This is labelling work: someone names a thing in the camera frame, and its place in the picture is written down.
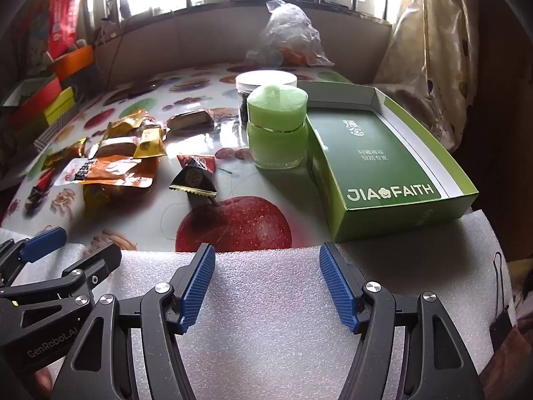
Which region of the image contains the red snack bag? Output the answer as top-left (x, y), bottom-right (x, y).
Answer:
top-left (48, 0), bottom-right (88, 57)

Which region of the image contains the striped box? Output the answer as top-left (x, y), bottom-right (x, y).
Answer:
top-left (33, 110), bottom-right (80, 148)

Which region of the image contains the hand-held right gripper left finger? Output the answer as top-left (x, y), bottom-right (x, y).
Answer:
top-left (48, 242), bottom-right (217, 400)

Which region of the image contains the small triangular snack packet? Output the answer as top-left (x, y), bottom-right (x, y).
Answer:
top-left (25, 171), bottom-right (57, 213)

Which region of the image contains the yellow candy packet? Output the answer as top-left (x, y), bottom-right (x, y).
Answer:
top-left (133, 127), bottom-right (167, 159)
top-left (102, 110), bottom-right (146, 138)

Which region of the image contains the yellow-green box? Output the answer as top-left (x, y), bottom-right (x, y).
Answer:
top-left (44, 87), bottom-right (78, 126)

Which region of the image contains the orange box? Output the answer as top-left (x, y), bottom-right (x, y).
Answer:
top-left (50, 46), bottom-right (94, 80)

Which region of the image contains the fruit print tablecloth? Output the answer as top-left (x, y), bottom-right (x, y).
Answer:
top-left (0, 62), bottom-right (354, 255)

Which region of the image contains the black strap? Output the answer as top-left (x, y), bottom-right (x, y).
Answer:
top-left (489, 252), bottom-right (513, 351)

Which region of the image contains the thin dark cable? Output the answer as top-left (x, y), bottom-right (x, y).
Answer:
top-left (106, 29), bottom-right (126, 92)

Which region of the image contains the cream patterned curtain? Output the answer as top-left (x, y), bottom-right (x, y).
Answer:
top-left (372, 0), bottom-right (479, 155)

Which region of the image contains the red box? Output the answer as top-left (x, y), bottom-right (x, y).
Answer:
top-left (8, 77), bottom-right (63, 123)

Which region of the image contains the red black snack packet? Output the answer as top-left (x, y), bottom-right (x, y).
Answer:
top-left (169, 154), bottom-right (219, 207)

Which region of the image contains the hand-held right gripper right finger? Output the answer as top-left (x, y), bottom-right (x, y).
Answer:
top-left (318, 242), bottom-right (486, 400)

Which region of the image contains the orange white snack packet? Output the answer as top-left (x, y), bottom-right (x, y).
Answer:
top-left (53, 156), bottom-right (154, 188)

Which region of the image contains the clear plastic bag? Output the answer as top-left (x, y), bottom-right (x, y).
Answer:
top-left (245, 0), bottom-right (336, 68)

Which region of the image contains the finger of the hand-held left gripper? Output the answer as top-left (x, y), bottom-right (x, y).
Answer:
top-left (0, 242), bottom-right (122, 301)
top-left (0, 227), bottom-right (68, 290)

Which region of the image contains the green cardboard box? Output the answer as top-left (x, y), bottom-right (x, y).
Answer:
top-left (297, 81), bottom-right (479, 243)

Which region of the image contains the round clear plastic container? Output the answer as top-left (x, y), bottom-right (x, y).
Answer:
top-left (235, 71), bottom-right (298, 128)

